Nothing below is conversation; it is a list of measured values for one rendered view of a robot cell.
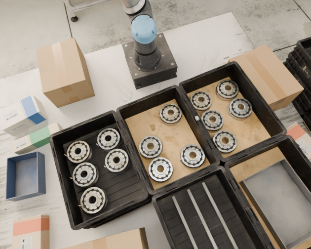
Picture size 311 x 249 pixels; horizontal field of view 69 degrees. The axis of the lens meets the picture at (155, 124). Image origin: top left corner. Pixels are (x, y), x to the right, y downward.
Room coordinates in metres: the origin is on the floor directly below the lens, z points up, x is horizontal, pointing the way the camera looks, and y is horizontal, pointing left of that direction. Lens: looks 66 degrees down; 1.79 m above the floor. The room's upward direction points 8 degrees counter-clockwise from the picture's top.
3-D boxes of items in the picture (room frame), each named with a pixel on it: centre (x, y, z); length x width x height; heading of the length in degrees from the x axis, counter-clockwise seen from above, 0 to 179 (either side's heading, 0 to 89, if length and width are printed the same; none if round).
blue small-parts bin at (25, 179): (0.29, 0.65, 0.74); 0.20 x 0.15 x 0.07; 5
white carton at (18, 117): (0.62, 0.69, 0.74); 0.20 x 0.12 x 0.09; 113
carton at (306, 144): (0.25, -0.64, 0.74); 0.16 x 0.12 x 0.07; 23
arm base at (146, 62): (0.84, -0.01, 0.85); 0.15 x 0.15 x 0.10
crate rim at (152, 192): (0.33, -0.03, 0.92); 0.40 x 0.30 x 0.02; 16
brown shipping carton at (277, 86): (0.59, -0.56, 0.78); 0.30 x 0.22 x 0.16; 16
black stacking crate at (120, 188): (0.25, 0.26, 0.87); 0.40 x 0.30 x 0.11; 16
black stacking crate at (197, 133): (0.33, -0.03, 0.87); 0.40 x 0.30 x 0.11; 16
